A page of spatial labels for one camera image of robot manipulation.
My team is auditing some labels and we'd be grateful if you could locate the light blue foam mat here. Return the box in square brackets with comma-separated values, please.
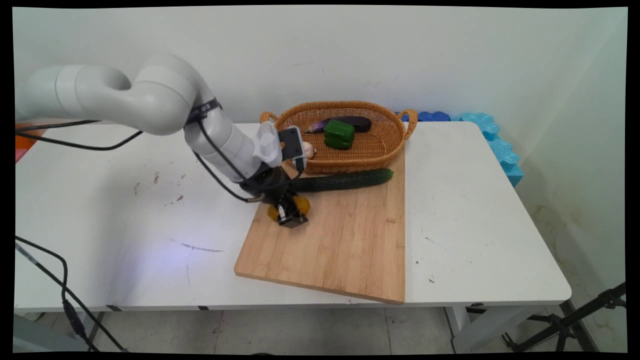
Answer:
[452, 112, 524, 188]

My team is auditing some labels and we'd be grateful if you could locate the green bell pepper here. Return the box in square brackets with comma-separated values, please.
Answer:
[323, 120, 356, 150]

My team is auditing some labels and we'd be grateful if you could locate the woven wicker basket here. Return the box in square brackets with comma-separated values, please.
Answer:
[259, 100, 418, 175]

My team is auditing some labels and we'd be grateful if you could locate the black hanging cable with plug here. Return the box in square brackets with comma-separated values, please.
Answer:
[15, 235, 128, 352]

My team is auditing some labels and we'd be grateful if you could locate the black cable behind arm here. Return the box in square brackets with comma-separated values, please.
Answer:
[15, 119, 144, 151]

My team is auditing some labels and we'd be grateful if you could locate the black tripod stand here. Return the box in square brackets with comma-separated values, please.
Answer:
[501, 282, 627, 352]

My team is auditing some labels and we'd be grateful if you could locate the black strap on arm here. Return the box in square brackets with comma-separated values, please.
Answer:
[186, 98, 223, 127]

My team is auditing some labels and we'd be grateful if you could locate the bamboo cutting board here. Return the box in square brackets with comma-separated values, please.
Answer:
[234, 150, 406, 305]

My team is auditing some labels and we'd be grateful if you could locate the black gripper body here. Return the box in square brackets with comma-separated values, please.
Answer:
[240, 166, 294, 207]

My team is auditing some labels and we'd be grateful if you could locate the orange box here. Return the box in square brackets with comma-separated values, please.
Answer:
[15, 123, 47, 163]

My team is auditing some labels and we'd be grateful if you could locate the long dark green cucumber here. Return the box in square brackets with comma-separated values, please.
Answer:
[289, 168, 395, 193]

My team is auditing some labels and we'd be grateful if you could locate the white table leg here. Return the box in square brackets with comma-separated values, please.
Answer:
[445, 305, 531, 354]

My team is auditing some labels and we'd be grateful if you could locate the grey black wrist camera box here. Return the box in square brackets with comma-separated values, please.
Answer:
[278, 126, 307, 172]

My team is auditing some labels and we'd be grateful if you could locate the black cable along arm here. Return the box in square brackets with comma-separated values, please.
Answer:
[192, 119, 266, 203]

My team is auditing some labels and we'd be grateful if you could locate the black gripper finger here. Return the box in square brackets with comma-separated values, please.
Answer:
[291, 197, 309, 229]
[276, 197, 294, 226]

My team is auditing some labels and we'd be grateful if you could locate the dark blue foam mat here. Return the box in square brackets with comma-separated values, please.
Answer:
[395, 111, 452, 123]

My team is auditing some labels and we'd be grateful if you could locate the dark purple eggplant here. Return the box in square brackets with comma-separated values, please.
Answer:
[305, 116, 372, 134]

